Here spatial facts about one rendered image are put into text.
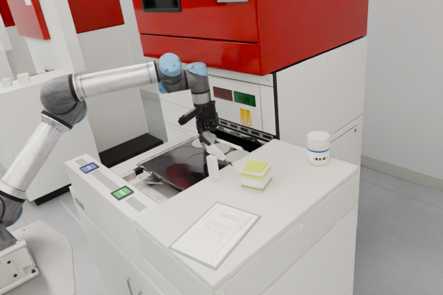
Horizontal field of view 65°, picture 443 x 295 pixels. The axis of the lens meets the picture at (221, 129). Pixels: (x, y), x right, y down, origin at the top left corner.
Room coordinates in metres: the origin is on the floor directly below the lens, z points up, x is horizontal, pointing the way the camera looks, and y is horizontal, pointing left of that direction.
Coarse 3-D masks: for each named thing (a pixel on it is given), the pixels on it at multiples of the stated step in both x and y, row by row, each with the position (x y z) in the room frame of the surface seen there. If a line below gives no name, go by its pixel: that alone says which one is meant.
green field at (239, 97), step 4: (236, 92) 1.35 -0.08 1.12; (236, 96) 1.36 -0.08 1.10; (240, 96) 1.34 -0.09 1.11; (244, 96) 1.32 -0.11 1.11; (248, 96) 1.30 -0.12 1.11; (252, 96) 1.28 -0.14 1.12; (236, 100) 1.36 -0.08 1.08; (240, 100) 1.34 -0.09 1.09; (244, 100) 1.32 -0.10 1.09; (248, 100) 1.31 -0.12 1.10; (252, 100) 1.29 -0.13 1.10; (248, 104) 1.31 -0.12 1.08; (252, 104) 1.29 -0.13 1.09
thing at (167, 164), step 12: (228, 144) 1.34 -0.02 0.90; (168, 156) 1.30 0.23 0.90; (180, 156) 1.28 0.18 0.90; (192, 156) 1.27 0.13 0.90; (204, 156) 1.26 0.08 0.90; (156, 168) 1.21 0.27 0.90; (168, 168) 1.20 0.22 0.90; (180, 168) 1.19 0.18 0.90; (192, 168) 1.17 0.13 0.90; (204, 168) 1.16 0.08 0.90; (168, 180) 1.11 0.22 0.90; (180, 180) 1.09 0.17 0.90; (192, 180) 1.08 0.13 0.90
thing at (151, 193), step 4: (140, 188) 1.11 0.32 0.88; (144, 188) 1.10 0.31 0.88; (148, 188) 1.10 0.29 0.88; (152, 188) 1.10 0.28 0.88; (144, 192) 1.08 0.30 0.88; (148, 192) 1.07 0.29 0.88; (152, 192) 1.07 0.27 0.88; (156, 192) 1.07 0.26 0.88; (148, 196) 1.05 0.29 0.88; (152, 196) 1.04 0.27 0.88; (156, 196) 1.04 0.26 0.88; (160, 196) 1.04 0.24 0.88; (164, 196) 1.03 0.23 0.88; (156, 200) 1.02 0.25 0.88; (160, 200) 1.01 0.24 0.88; (164, 200) 1.01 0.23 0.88
